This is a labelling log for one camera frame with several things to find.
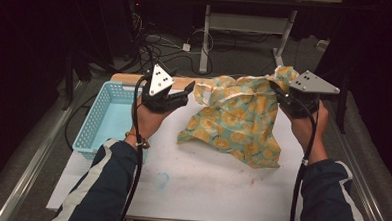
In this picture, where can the orange slice print cloth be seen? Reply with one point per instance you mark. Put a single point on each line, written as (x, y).
(236, 125)

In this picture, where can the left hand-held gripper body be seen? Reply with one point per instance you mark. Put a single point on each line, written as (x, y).
(158, 85)

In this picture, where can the white power adapter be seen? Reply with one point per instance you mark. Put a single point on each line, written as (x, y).
(186, 47)

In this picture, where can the white floor box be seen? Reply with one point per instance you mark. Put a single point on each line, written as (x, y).
(322, 45)

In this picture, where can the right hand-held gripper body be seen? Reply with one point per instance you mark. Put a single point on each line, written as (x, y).
(310, 83)

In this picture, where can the person's left hand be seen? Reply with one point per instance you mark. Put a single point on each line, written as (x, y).
(146, 121)

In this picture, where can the person's right hand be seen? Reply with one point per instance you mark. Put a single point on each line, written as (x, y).
(305, 128)

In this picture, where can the light blue perforated plastic basket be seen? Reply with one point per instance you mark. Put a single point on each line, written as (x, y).
(110, 120)

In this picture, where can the white metal desk frame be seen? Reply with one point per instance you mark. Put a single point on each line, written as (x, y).
(205, 41)

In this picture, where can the grey metal table rail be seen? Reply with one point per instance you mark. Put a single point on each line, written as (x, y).
(31, 170)
(364, 188)

